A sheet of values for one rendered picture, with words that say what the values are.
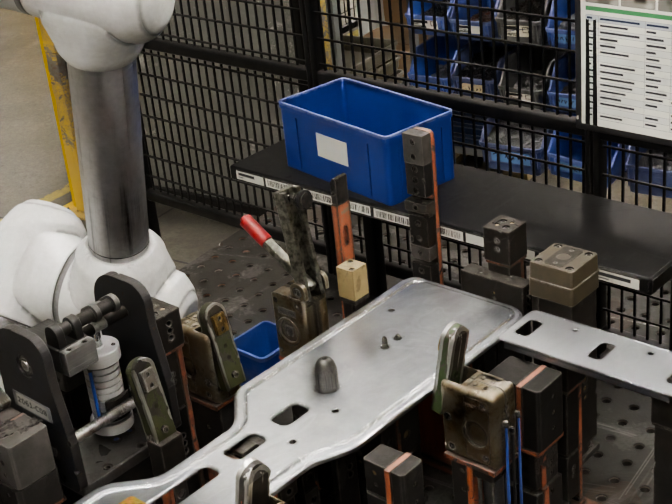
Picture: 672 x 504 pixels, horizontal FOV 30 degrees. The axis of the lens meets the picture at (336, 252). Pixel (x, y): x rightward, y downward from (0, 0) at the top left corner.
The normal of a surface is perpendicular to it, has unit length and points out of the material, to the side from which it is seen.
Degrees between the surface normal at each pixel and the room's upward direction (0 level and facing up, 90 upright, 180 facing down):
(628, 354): 0
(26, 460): 90
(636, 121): 90
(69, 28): 106
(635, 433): 0
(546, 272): 89
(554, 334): 0
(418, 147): 90
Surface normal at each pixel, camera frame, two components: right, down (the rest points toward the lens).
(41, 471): 0.75, 0.23
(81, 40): -0.26, 0.72
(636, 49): -0.65, 0.40
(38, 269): -0.12, -0.23
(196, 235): -0.10, -0.89
